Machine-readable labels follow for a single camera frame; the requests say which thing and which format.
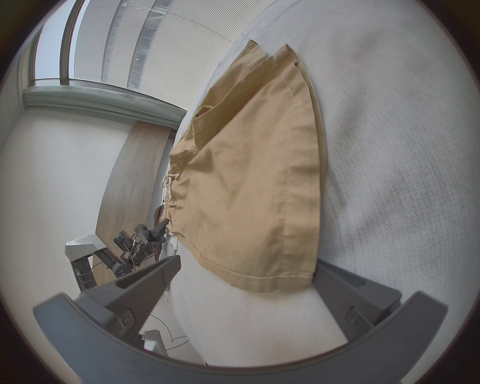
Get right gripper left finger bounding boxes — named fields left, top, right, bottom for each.
left=77, top=255, right=182, bottom=340

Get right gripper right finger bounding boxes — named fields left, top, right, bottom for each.
left=313, top=259, right=403, bottom=343

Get tan shorts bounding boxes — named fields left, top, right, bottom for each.
left=157, top=39, right=327, bottom=294

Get bed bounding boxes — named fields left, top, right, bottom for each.
left=95, top=0, right=480, bottom=370

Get window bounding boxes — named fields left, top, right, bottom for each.
left=34, top=0, right=259, bottom=113

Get black cable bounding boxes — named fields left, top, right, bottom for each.
left=148, top=315, right=190, bottom=349

